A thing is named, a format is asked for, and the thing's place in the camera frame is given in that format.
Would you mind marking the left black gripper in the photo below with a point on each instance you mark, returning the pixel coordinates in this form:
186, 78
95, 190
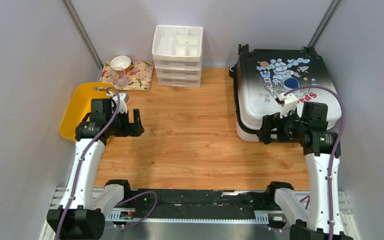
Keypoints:
132, 129

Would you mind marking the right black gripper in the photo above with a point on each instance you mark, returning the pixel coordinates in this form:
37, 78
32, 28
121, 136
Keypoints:
268, 122

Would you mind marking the white black space suitcase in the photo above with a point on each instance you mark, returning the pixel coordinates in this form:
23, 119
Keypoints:
261, 75

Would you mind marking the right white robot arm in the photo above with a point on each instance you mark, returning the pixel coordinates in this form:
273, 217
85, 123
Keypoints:
318, 172

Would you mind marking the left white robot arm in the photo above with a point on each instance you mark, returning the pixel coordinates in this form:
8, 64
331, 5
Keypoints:
86, 165

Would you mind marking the floral serving tray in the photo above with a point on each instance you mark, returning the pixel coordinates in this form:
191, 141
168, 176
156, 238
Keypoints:
139, 76

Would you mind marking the clear drinking glass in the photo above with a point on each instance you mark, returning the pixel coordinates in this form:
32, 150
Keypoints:
121, 79

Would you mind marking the yellow plastic basket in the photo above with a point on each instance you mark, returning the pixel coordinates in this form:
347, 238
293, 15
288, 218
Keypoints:
79, 106

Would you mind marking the white orange bowl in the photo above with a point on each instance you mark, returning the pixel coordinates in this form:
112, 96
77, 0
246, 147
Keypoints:
121, 63

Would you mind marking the white plastic drawer organizer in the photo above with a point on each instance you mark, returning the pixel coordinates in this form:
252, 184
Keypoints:
177, 53

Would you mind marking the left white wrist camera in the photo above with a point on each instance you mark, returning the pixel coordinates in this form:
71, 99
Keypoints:
121, 103

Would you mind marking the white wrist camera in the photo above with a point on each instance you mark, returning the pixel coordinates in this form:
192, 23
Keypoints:
121, 103
288, 103

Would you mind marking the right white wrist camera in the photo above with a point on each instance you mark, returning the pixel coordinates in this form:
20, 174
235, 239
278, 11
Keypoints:
288, 103

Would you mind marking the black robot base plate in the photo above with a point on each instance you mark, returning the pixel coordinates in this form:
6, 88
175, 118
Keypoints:
200, 206

